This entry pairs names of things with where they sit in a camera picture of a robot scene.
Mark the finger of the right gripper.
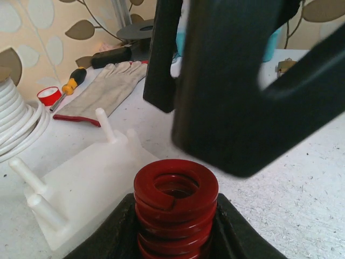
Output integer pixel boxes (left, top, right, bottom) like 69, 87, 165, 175
143, 0, 183, 113
172, 1, 344, 178

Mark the white cable spool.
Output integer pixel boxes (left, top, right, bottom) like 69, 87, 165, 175
1, 66, 51, 162

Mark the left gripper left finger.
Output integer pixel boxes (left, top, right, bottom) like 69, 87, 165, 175
64, 193, 140, 259

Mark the beige work glove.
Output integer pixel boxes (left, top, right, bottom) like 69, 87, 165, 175
53, 61, 148, 127

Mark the red white tape roll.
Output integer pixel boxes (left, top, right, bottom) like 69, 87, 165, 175
37, 86, 62, 106

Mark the white four-peg base plate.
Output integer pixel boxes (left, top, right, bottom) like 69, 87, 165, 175
9, 108, 156, 251

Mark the yellow-black bit driver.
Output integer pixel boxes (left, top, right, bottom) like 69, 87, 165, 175
50, 67, 87, 113

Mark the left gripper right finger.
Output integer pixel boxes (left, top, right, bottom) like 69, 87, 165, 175
209, 194, 287, 259

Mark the brass padlock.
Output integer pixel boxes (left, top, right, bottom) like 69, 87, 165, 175
276, 58, 297, 78

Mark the black disc spool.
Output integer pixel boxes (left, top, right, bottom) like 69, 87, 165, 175
116, 19, 154, 61

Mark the black case with sponge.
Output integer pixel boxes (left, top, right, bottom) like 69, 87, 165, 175
91, 47, 132, 69

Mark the large red spring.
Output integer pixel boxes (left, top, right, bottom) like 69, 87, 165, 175
134, 159, 219, 258

